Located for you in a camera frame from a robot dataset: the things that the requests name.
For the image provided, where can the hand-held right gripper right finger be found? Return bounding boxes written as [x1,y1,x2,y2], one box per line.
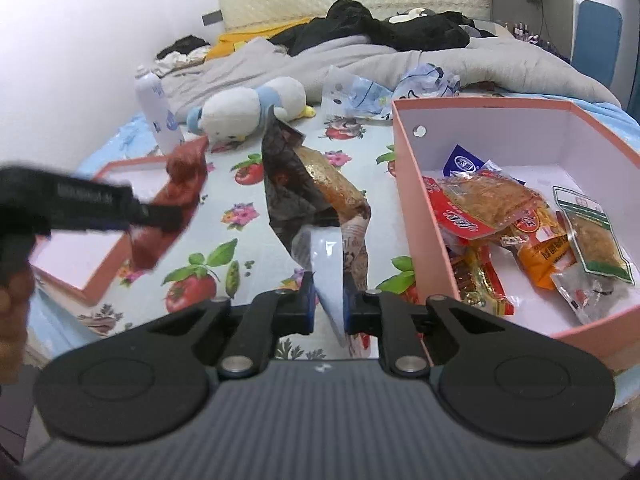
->
[342,280,506,379]

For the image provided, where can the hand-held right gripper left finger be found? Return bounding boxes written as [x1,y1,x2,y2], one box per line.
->
[145,271,317,380]

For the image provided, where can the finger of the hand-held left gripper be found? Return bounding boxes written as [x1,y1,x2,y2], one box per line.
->
[49,169,184,234]

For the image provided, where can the dark red snack packet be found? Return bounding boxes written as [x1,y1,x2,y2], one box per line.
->
[129,137,210,270]

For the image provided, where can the dark brown snack packet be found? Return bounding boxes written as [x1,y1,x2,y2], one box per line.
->
[261,105,372,349]

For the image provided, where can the pink cardboard box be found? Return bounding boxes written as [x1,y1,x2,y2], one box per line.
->
[391,99,640,372]

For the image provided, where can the red yellow snack packet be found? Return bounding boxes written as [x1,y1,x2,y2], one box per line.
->
[447,247,516,317]

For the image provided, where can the red label clear snack packet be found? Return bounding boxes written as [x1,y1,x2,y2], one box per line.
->
[424,167,561,247]

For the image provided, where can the blue white snack packet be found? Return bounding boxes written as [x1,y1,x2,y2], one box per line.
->
[442,144,526,186]

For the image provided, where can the orange snack packet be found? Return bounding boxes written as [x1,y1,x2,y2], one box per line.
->
[510,210,579,292]

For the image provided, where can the clear grey snack packet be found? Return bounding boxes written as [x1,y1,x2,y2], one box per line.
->
[550,262,614,326]

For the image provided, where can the green edged clear snack packet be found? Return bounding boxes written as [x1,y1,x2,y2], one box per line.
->
[552,186,636,281]

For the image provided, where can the person's left hand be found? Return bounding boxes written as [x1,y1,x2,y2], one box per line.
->
[0,262,37,387]

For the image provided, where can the pink cardboard box lid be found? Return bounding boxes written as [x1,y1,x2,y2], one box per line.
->
[29,155,172,307]

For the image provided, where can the white spray bottle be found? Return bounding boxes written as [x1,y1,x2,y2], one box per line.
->
[134,66,185,157]

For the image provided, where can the floral bed sheet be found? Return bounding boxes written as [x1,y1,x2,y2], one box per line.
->
[27,100,640,411]

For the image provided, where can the white garment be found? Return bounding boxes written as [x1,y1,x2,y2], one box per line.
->
[152,48,211,77]

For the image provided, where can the white blue plush penguin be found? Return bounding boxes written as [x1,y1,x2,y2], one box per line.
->
[187,76,317,144]

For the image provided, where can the small black garment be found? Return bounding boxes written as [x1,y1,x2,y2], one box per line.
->
[156,35,211,59]

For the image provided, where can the yellow cloth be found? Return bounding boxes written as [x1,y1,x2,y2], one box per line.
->
[205,17,314,62]

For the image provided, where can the blue white plastic bag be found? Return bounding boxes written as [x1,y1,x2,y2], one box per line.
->
[322,66,396,121]

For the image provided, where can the crumpled blue white bag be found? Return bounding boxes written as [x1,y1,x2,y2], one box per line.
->
[397,62,461,102]

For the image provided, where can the black clothes pile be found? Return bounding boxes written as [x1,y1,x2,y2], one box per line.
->
[267,0,497,57]

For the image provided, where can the grey duvet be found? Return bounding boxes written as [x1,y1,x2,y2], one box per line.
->
[160,35,622,109]

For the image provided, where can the white black soft item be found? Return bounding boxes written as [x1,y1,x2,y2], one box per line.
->
[389,6,427,25]

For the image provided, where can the row of small bottles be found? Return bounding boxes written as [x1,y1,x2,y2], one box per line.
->
[502,20,547,47]

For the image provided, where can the blue padded panel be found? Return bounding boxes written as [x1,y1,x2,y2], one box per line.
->
[570,0,624,89]

